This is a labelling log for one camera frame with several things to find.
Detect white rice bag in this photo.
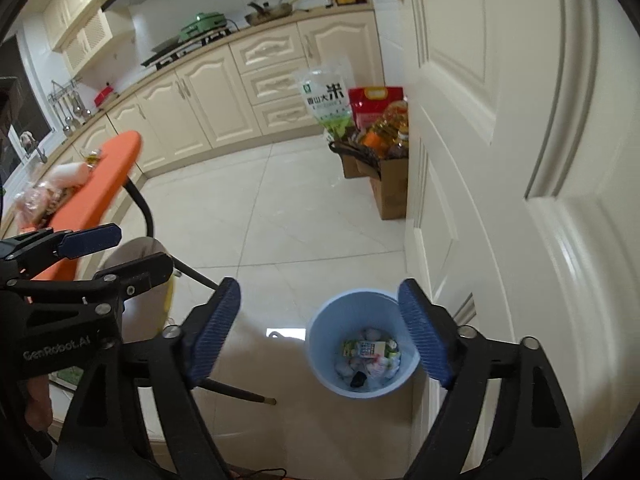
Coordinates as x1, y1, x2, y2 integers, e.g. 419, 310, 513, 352
292, 57, 356, 143

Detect utensil rack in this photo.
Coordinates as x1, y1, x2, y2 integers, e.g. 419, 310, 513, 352
47, 77, 83, 103

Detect kitchen cabinets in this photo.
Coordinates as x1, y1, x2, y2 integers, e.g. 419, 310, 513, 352
0, 10, 386, 196
40, 0, 136, 76

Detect round brown stool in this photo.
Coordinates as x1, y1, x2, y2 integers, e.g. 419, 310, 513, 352
102, 236, 176, 333

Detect green electric pot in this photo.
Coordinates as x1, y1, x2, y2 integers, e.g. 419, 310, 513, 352
178, 11, 228, 41

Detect yellow cooking oil bottle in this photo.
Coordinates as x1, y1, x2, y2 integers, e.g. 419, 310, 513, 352
377, 100, 411, 148

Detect gas stove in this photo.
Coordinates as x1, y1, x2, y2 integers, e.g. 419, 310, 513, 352
141, 27, 238, 71

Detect black cable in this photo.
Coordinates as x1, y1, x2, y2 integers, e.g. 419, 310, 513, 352
227, 467, 288, 480

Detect green white carton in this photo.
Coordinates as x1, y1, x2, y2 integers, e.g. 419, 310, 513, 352
342, 340, 387, 359

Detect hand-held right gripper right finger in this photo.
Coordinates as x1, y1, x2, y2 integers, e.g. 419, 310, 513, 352
397, 277, 583, 480

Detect steel pan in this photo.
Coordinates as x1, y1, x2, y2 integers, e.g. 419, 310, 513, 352
245, 0, 311, 26

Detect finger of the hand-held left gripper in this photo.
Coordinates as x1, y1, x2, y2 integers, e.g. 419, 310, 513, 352
0, 223, 122, 276
10, 252, 173, 311

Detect upper kitchen cabinets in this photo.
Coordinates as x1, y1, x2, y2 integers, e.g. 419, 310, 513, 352
40, 0, 136, 76

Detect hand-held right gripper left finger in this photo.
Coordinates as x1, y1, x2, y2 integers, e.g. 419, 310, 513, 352
52, 276, 242, 480

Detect window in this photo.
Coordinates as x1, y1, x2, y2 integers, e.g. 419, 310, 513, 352
0, 35, 53, 171

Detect person's left hand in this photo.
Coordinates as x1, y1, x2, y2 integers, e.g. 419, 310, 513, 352
20, 374, 55, 433

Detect red rice bag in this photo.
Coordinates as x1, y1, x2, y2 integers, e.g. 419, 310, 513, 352
347, 85, 407, 128

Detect blue plastic bin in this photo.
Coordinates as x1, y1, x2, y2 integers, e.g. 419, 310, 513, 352
306, 287, 422, 400

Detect white plastic bundle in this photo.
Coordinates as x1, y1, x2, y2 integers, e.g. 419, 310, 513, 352
42, 162, 96, 193

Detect clear plastic bag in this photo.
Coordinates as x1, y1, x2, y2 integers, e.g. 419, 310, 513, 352
12, 182, 76, 231

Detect lower kitchen cabinets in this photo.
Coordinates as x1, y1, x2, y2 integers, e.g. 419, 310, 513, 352
0, 10, 386, 196

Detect brown cardboard box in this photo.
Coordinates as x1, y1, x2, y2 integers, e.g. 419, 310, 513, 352
370, 157, 411, 221

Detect white door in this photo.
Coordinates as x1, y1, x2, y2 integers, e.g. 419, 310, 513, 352
390, 0, 640, 480

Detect orange round table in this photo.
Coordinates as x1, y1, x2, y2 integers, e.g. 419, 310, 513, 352
0, 130, 277, 407

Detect hanging kitchen utensils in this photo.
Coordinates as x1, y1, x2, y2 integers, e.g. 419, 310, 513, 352
52, 92, 93, 133

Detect faucet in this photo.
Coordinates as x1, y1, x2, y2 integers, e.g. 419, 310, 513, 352
19, 130, 48, 163

